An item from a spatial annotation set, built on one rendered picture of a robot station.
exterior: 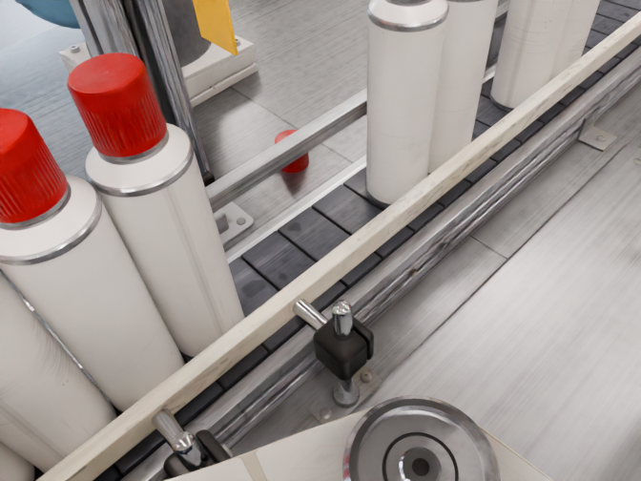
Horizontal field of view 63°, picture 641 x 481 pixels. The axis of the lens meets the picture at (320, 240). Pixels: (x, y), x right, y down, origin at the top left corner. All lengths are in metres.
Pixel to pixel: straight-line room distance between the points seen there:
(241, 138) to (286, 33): 0.24
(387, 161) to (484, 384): 0.18
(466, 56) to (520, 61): 0.13
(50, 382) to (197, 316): 0.09
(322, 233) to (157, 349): 0.17
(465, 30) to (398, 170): 0.11
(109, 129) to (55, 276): 0.07
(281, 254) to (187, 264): 0.14
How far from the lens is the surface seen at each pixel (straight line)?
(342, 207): 0.45
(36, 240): 0.24
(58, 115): 0.74
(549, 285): 0.42
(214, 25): 0.29
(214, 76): 0.69
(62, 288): 0.26
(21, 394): 0.29
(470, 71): 0.42
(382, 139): 0.40
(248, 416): 0.38
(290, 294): 0.35
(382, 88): 0.38
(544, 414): 0.37
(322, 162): 0.57
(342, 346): 0.32
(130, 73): 0.24
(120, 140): 0.25
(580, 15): 0.58
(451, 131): 0.45
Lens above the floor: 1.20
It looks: 49 degrees down
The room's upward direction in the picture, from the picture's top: 5 degrees counter-clockwise
